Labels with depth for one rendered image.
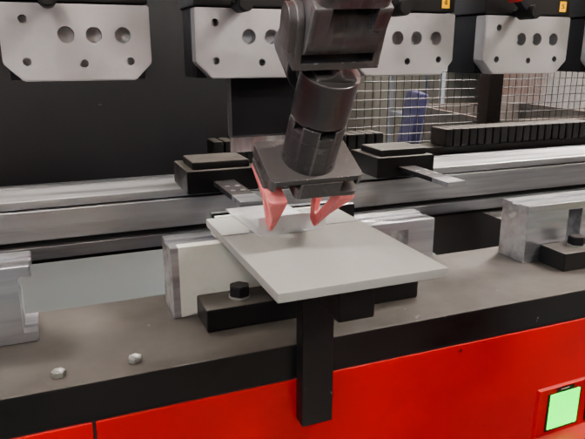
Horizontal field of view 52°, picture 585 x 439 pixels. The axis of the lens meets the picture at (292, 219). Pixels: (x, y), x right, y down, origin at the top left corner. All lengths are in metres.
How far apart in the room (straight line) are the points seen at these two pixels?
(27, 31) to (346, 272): 0.40
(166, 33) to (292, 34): 0.76
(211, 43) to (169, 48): 0.55
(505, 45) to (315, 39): 0.45
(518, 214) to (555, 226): 0.07
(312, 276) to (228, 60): 0.29
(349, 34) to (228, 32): 0.23
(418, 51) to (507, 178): 0.56
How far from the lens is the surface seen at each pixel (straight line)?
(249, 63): 0.73
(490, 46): 0.90
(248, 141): 0.78
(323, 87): 0.54
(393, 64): 0.81
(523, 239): 1.03
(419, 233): 0.89
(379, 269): 0.59
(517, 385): 0.95
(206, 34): 0.71
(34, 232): 1.01
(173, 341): 0.73
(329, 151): 0.59
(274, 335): 0.73
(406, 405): 0.84
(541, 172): 1.39
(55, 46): 0.69
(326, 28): 0.50
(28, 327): 0.79
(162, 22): 1.26
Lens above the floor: 1.20
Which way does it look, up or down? 16 degrees down
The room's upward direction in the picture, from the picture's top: straight up
